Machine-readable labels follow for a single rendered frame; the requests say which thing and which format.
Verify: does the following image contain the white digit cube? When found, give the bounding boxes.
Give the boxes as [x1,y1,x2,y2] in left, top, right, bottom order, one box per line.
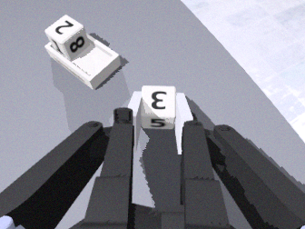
[141,86,176,129]
[45,15,90,61]

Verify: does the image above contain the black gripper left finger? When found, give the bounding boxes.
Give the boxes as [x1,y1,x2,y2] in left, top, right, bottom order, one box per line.
[0,92,142,229]

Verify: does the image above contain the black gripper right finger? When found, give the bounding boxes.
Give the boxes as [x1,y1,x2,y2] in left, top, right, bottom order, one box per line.
[174,93,305,229]

